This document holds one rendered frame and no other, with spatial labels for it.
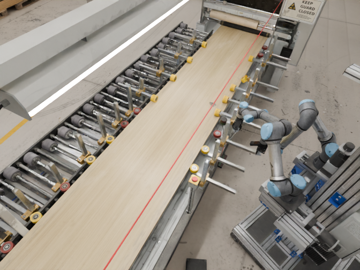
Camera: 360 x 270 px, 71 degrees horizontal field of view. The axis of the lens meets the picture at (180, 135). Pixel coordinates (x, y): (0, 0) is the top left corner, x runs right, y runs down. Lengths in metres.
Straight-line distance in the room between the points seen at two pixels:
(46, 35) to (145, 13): 0.44
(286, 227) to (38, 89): 1.90
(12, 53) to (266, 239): 2.65
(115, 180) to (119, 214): 0.31
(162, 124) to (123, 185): 0.78
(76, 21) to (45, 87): 0.21
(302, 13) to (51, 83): 3.78
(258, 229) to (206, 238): 0.57
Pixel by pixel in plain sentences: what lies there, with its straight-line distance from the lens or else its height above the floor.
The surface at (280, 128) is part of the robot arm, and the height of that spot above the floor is 1.54.
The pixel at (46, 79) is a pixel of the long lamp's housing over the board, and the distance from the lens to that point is 0.79.
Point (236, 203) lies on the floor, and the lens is 3.24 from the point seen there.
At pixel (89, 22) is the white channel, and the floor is 2.44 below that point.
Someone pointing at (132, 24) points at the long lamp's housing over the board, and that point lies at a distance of 1.04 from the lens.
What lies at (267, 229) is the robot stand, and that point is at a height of 0.21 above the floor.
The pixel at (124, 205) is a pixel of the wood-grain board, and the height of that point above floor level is 0.90.
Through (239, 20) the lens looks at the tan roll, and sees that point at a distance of 4.46.
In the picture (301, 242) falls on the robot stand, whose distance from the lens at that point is 2.19.
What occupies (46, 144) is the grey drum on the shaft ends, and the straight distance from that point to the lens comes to 2.76.
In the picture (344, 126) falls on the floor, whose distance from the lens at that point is 4.82.
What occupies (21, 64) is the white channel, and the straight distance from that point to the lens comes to 0.75.
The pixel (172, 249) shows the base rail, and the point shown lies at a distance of 2.20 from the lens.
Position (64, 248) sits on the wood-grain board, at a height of 0.90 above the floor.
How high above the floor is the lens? 2.80
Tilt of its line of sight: 48 degrees down
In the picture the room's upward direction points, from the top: 4 degrees clockwise
